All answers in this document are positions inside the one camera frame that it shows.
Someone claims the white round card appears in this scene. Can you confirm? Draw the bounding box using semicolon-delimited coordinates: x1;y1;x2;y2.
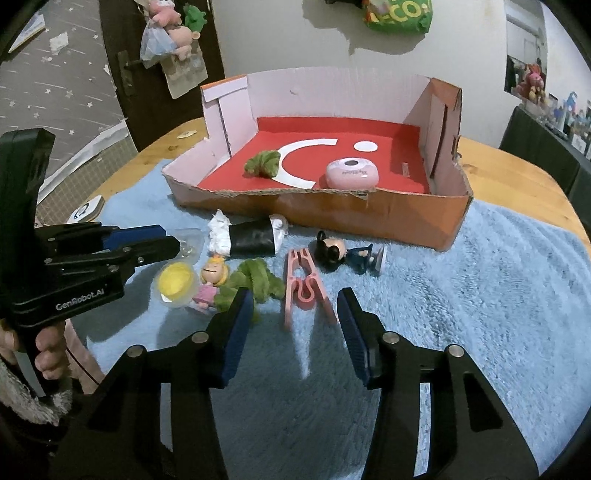
68;195;105;225

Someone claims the small green scrunchie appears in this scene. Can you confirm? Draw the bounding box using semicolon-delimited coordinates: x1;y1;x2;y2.
243;150;282;179

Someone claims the person's left hand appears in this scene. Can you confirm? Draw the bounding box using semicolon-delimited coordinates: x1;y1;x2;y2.
0;320;71;380

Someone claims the large green scrunchie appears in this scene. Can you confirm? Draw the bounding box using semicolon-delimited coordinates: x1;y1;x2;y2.
216;258;287;311

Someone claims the door handle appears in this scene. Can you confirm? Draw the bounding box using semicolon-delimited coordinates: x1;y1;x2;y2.
117;50;145;96

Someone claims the black tube with white tissue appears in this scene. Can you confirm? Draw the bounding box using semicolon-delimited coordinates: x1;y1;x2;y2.
207;210;290;259

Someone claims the green plastic bag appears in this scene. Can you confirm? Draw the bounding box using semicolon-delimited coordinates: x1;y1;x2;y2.
362;0;435;34

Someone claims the clear plastic container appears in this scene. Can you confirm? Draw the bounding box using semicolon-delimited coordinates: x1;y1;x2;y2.
177;228;204;265

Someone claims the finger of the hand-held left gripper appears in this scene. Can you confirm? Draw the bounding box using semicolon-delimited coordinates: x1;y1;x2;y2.
111;235;181;278
99;224;167;250

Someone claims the pink round case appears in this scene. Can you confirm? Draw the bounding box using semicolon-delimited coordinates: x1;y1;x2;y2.
325;157;380;190

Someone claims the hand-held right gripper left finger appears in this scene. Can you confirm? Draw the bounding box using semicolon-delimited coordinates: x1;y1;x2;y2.
51;286;257;480

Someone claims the pink clothes clip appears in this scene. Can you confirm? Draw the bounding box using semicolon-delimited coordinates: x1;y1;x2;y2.
281;247;338;329

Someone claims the orange cardboard box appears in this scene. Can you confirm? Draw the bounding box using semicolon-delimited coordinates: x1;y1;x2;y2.
161;71;475;253

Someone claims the blue fluffy towel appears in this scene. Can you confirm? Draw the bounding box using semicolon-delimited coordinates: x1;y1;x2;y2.
87;159;591;480

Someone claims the person's left forearm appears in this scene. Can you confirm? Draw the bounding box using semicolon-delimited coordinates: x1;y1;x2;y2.
0;357;75;428

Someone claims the black-haired boy figurine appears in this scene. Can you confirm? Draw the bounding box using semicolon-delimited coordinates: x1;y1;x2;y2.
316;230;387;278

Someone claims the blonde girl figurine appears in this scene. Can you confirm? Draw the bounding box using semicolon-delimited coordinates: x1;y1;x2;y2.
191;256;232;315

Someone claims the bag of plush toys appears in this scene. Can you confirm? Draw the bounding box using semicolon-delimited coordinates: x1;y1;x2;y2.
139;0;206;100

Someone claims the dark wooden door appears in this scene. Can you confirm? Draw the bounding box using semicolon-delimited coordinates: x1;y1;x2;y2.
99;0;225;153

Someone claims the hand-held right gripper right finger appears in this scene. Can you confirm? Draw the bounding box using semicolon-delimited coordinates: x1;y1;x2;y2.
336;286;541;480

